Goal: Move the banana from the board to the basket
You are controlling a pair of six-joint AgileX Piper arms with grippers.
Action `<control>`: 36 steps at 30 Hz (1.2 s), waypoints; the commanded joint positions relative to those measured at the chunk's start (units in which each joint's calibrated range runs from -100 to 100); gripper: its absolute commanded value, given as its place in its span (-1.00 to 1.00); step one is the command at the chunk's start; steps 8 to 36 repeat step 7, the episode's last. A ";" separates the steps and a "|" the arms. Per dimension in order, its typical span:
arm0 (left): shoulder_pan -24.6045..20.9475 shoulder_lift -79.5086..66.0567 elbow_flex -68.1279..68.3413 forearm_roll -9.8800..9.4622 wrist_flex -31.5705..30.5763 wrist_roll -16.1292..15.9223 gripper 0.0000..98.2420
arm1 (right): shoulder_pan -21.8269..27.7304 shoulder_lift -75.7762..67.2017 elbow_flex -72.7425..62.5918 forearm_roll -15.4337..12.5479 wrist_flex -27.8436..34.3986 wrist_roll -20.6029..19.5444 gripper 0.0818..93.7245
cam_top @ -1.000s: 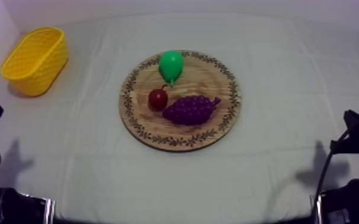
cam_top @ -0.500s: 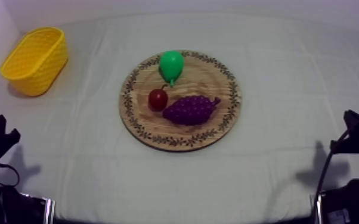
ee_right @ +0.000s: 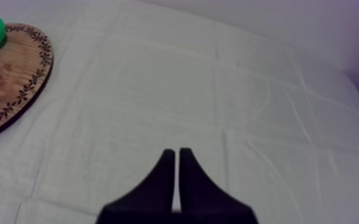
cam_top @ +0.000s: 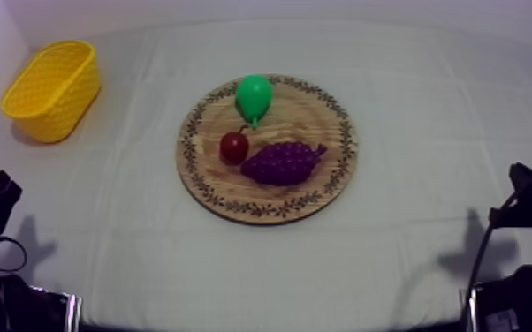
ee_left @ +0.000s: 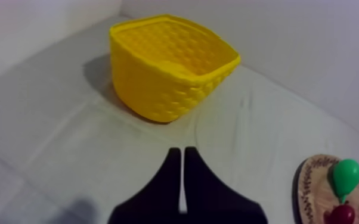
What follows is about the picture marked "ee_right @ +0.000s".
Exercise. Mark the round wooden board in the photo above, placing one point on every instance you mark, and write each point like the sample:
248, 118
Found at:
16, 78

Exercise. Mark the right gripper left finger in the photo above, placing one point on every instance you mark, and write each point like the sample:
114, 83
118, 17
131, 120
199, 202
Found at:
154, 194

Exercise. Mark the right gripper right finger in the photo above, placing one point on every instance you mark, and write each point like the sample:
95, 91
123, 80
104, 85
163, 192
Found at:
201, 197

